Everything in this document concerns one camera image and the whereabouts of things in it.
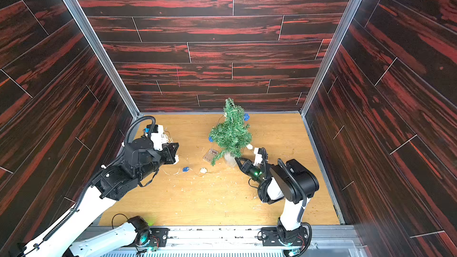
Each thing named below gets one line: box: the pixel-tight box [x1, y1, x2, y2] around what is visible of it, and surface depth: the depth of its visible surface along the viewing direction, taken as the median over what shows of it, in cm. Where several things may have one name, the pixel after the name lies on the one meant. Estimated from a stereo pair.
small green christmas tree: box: [208, 97, 252, 168], surface depth 76 cm
